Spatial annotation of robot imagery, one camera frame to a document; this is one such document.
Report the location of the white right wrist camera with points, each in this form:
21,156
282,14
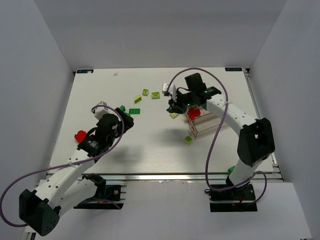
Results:
169,89

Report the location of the blue label sticker left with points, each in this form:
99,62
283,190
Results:
84,71

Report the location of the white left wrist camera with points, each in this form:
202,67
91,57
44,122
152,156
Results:
98,112

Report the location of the lime curved lego brick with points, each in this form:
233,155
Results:
137,99

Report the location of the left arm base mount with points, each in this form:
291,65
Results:
106,196

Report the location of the blue label sticker right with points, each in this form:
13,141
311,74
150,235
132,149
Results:
233,69

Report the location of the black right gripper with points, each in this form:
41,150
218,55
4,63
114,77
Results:
177,105

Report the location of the lime 2x2 lego brick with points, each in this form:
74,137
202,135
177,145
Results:
174,115

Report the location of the green lego at table edge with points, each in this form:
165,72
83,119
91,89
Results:
231,169

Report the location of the green curved lego brick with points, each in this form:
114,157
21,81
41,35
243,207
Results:
123,108

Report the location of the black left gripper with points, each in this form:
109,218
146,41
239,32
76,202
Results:
125,118

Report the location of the blue label sticker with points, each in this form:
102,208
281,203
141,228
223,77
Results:
233,69
84,71

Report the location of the green and red lego stack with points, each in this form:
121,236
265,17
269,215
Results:
193,113

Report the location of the red lego piece left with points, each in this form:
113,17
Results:
80,136

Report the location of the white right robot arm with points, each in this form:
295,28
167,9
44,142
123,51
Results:
255,136

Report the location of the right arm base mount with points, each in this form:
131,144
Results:
232,201

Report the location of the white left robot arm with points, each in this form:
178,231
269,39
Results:
42,208

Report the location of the clear three-compartment container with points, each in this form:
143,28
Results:
204,124

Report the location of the lime square lego brick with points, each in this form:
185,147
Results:
145,92

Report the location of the green flat 2x4 lego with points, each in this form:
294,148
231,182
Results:
134,111

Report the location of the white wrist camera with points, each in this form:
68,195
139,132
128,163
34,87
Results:
98,112
169,89

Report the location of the lime rectangular lego brick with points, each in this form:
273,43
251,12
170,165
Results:
155,95

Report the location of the lime lego near container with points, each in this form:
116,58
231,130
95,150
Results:
188,139

